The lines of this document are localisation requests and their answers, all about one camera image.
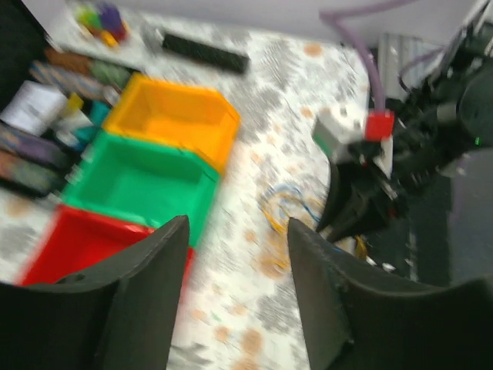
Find yellow cable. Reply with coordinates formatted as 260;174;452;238
261;188;367;271

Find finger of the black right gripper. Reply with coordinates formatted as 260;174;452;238
316;163;369;231
330;188;408;241

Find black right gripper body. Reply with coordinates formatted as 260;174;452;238
346;65;492;193

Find red plastic bin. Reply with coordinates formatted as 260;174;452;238
17;203;196;288

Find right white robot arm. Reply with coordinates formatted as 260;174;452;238
312;1;492;242

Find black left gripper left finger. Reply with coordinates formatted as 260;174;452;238
1;216;189;369

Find yellow plastic bin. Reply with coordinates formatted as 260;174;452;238
103;73;240;175

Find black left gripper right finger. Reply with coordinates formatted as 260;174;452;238
287;219;492;369

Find black microphone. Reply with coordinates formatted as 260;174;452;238
141;25;250;75

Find right green plastic bin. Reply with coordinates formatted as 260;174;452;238
62;133;220;247

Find black poker chip case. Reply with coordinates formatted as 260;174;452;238
0;0;136;197

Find colourful toy block car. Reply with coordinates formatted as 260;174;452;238
75;3;129;48

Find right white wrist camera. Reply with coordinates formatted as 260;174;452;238
312;107;396;178

